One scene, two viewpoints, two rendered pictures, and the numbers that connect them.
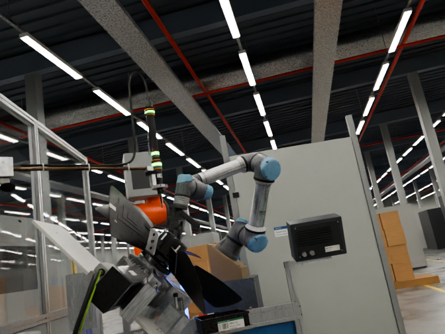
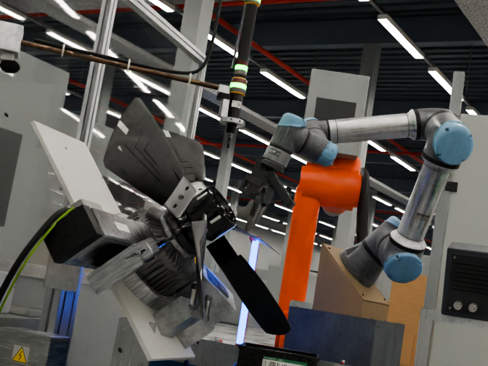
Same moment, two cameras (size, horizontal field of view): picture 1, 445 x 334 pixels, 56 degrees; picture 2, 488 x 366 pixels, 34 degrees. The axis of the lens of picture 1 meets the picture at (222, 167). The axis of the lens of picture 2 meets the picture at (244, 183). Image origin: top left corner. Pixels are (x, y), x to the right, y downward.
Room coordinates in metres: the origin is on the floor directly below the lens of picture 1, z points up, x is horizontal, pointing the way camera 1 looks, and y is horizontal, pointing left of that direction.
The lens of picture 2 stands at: (-0.20, -0.57, 1.01)
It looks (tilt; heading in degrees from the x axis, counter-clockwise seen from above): 8 degrees up; 22
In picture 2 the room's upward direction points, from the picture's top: 9 degrees clockwise
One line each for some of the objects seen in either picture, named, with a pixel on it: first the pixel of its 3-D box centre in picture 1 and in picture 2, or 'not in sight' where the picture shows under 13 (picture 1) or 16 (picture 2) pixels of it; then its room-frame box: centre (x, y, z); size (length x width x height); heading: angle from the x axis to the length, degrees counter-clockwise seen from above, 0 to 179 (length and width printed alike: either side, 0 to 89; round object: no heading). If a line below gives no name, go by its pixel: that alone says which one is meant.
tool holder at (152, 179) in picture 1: (156, 177); (231, 106); (1.76, 0.29, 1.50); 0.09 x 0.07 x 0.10; 126
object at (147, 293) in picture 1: (138, 299); (120, 266); (1.41, 0.34, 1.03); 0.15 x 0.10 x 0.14; 91
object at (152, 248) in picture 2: (155, 281); (148, 248); (1.42, 0.28, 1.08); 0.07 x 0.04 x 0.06; 12
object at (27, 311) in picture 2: not in sight; (30, 311); (1.73, 0.78, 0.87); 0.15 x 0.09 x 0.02; 2
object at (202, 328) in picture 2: (175, 321); (192, 327); (1.73, 0.28, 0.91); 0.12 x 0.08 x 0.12; 91
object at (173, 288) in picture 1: (169, 300); (199, 298); (1.81, 0.31, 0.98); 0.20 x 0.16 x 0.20; 91
